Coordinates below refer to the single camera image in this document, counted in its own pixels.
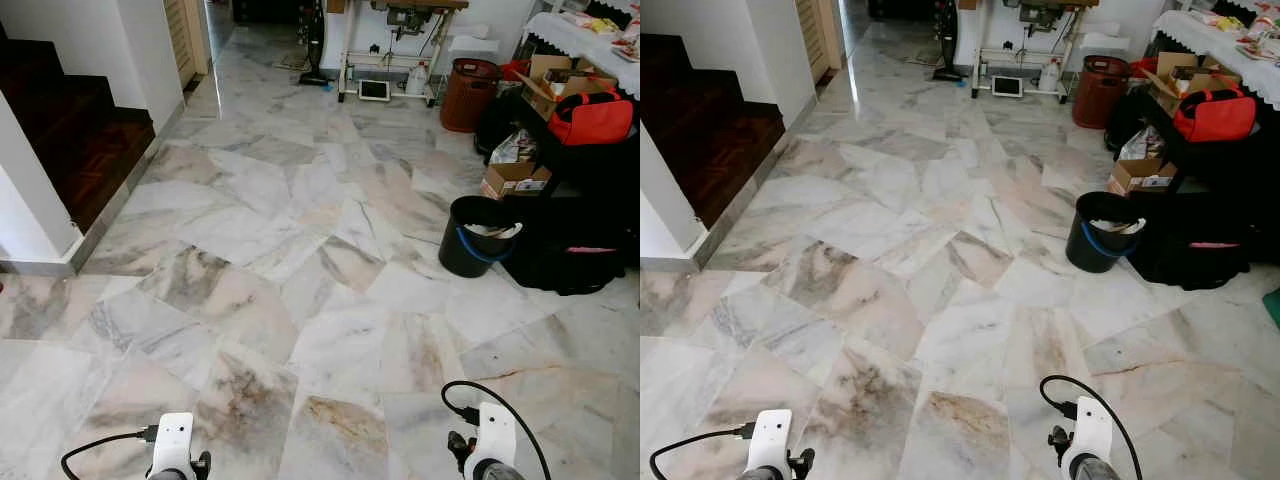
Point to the silver snack packet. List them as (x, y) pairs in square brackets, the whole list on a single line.
[(1141, 144), (515, 148)]

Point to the wooden louvre door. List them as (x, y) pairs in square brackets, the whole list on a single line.
[(820, 33), (185, 35)]

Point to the white framed tablet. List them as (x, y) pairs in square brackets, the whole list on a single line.
[(374, 90), (1007, 86)]

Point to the white plastic bottle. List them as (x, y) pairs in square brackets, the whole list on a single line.
[(417, 80), (1050, 76)]

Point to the black luggage bag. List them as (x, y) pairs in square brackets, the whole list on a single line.
[(570, 255), (1195, 250)]

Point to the dark wooden staircase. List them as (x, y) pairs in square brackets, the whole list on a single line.
[(705, 135), (75, 135)]

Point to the red fabric bag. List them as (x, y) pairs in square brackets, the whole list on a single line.
[(592, 120), (1215, 116)]

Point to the black plastic bag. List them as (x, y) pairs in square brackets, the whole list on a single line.
[(495, 122), (1125, 120)]

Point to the green plastic object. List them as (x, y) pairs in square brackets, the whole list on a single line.
[(1273, 306)]

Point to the black upright vacuum cleaner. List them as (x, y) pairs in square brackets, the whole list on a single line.
[(315, 55), (947, 50)]

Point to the sewing machine table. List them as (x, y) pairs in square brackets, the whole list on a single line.
[(1030, 50), (400, 55)]

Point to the small cardboard box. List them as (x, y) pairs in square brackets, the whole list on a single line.
[(515, 180), (1140, 177)]

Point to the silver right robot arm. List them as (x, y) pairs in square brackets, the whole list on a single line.
[(1095, 470), (498, 472)]

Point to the table with white cloth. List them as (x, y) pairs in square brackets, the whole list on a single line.
[(585, 48), (1215, 48)]

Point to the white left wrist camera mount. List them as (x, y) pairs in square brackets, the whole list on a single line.
[(770, 438), (172, 440)]

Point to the flat white box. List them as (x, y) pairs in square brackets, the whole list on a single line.
[(1105, 42), (472, 44)]

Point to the large open cardboard box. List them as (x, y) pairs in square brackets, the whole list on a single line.
[(555, 82), (1180, 78)]

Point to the black plastic bucket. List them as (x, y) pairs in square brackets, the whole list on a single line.
[(470, 250), (1095, 248)]

